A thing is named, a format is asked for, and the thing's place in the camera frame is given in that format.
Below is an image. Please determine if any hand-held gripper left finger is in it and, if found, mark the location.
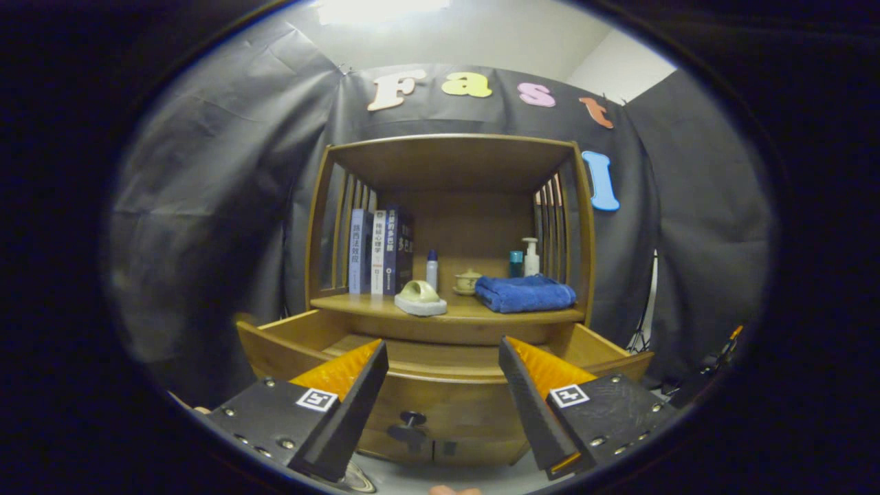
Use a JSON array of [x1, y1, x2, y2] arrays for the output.
[[192, 339, 390, 483]]

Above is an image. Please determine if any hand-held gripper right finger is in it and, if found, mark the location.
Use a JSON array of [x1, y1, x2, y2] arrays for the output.
[[498, 336, 681, 481]]

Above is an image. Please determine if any green handled scrub sponge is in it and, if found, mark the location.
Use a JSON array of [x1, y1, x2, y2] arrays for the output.
[[394, 280, 448, 318]]

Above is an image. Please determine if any wooden cabinet door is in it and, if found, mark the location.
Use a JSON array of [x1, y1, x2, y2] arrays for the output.
[[434, 440, 531, 467], [357, 440, 435, 463]]

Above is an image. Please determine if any wooden countertop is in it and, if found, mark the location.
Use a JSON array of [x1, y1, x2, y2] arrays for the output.
[[311, 292, 586, 327]]

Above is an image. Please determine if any wooden cabinet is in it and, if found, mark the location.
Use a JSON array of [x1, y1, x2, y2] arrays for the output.
[[305, 134, 596, 467]]

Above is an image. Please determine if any white slipper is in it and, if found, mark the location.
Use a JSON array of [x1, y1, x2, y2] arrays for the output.
[[344, 459, 377, 493]]

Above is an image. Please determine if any blue folded towel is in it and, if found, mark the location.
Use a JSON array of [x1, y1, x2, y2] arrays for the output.
[[474, 274, 577, 314]]

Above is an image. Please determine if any lavender book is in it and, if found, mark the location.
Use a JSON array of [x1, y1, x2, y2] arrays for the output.
[[349, 208, 374, 295]]

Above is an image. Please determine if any white book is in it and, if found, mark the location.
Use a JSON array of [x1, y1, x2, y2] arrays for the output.
[[371, 210, 388, 296]]

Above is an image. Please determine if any dark navy book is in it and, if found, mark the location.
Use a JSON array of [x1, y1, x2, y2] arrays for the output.
[[384, 206, 415, 296]]

